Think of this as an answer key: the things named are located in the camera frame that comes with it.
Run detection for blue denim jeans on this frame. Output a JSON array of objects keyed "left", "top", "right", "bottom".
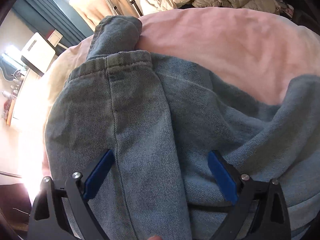
[{"left": 45, "top": 16, "right": 319, "bottom": 239}]

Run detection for person's left hand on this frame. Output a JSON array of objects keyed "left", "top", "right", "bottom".
[{"left": 147, "top": 235, "right": 162, "bottom": 240}]

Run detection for white dressing table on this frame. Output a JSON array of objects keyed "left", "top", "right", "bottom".
[{"left": 1, "top": 53, "right": 29, "bottom": 127}]

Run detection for pastel tie-dye bed sheet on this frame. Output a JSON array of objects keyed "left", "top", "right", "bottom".
[{"left": 1, "top": 8, "right": 319, "bottom": 184}]

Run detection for teal curtain left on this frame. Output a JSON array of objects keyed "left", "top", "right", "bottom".
[{"left": 12, "top": 0, "right": 93, "bottom": 48}]

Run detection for beige covered table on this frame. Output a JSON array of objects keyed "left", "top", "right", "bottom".
[{"left": 68, "top": 0, "right": 141, "bottom": 29}]

